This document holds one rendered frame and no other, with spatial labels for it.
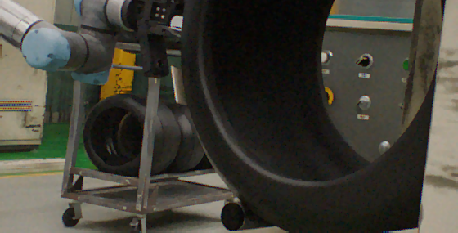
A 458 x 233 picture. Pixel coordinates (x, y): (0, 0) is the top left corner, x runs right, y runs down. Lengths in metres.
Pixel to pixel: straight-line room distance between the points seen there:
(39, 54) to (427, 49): 0.69
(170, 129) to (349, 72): 3.22
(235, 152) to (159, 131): 3.93
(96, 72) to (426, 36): 0.63
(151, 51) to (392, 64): 0.70
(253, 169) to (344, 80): 0.92
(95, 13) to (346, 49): 0.72
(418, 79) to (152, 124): 3.63
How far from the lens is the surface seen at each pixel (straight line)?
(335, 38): 2.18
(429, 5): 1.59
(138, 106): 5.26
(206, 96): 1.33
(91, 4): 1.71
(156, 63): 1.60
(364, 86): 2.12
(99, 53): 1.69
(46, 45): 1.58
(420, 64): 1.59
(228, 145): 1.30
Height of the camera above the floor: 1.14
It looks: 3 degrees down
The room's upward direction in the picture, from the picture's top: 6 degrees clockwise
